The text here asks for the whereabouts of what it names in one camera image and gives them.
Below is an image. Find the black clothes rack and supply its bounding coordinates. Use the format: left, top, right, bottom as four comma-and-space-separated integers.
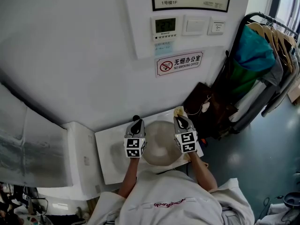
210, 11, 300, 140

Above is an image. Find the silver foil duct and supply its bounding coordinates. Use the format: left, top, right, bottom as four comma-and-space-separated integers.
0, 82, 74, 188

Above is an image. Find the white card switch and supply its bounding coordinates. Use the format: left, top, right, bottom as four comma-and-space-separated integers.
207, 16, 226, 36

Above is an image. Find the brown handbag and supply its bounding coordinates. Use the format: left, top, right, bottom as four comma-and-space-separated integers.
182, 81, 239, 141

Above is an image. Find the person's right forearm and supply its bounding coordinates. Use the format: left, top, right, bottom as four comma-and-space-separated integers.
188, 150, 218, 192

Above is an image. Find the white sink basin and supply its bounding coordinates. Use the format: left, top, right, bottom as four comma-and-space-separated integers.
94, 109, 204, 186

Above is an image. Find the white thermostat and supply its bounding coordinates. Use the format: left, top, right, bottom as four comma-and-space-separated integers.
150, 15, 179, 42

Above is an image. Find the white stepped ledge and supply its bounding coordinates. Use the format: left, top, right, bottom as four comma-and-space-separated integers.
59, 121, 123, 202

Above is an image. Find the no-smoking wall sign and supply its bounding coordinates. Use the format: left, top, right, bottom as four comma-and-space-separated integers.
155, 50, 205, 78

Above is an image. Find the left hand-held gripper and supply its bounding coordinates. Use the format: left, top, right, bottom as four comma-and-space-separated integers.
123, 119, 147, 159

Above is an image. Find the person's white shirt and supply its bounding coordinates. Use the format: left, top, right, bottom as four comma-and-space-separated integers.
87, 170, 255, 225

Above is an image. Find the pale blue note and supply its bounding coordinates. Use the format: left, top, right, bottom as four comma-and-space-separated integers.
154, 41, 176, 57

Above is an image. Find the white light switch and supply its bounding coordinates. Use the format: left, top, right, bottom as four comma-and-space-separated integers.
182, 15, 207, 37

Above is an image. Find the beige frying pan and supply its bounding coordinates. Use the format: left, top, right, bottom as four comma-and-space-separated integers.
140, 120, 210, 169

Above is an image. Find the glass door with dark frame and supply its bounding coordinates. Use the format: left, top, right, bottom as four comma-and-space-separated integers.
269, 0, 300, 36

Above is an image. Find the black round appliance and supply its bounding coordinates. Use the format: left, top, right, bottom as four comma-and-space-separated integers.
282, 191, 300, 209

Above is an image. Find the row of wooden hangers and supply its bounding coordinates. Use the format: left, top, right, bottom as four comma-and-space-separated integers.
246, 21, 300, 74

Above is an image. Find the cardboard box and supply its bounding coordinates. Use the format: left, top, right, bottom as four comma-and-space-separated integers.
286, 82, 300, 105

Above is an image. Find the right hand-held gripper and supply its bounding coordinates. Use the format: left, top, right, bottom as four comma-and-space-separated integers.
173, 116, 199, 154

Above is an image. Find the person's left forearm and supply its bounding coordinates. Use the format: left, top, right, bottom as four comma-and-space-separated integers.
117, 157, 139, 199

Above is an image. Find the black faucet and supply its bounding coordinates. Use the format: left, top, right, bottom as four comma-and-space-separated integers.
132, 115, 145, 127

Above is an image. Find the yellow sponge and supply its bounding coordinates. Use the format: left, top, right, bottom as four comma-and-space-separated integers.
172, 106, 186, 118

